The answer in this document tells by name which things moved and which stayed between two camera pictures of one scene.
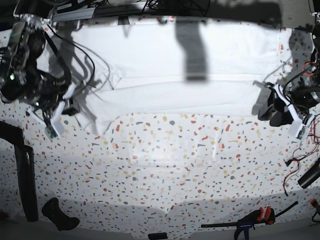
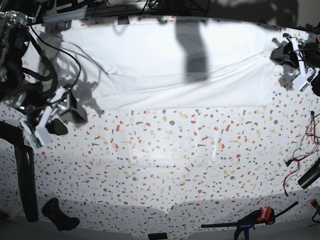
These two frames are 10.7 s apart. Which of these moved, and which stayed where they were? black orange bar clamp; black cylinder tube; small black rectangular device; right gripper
Moved: right gripper
Stayed: black orange bar clamp; small black rectangular device; black cylinder tube
